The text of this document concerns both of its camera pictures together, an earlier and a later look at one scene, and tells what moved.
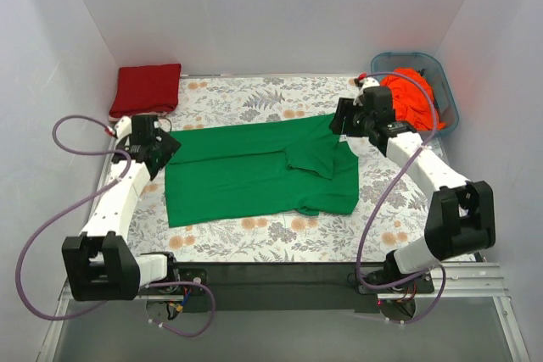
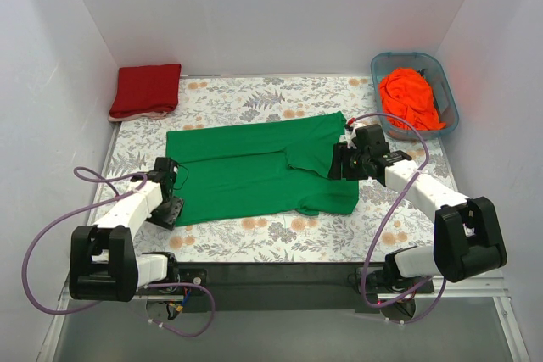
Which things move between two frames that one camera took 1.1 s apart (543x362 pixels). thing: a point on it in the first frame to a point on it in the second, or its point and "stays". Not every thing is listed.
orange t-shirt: (413, 101) stays
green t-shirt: (261, 168) stays
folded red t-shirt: (143, 90) stays
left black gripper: (165, 150) to (170, 213)
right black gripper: (342, 115) to (338, 162)
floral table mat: (392, 210) stays
